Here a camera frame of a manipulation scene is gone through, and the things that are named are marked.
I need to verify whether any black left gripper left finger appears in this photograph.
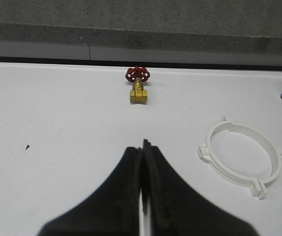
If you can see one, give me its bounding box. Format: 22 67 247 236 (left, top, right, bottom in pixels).
39 147 142 236

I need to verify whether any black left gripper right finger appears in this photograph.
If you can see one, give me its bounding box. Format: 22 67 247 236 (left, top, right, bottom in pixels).
140 140 258 236

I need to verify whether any white half pipe clamp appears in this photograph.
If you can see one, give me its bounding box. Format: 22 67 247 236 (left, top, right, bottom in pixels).
198 115 267 199

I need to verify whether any brass valve red handwheel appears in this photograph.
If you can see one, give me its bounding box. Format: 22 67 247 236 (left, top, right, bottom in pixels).
125 66 151 104

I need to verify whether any grey stone counter ledge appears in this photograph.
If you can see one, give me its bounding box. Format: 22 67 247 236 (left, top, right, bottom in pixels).
0 0 282 66

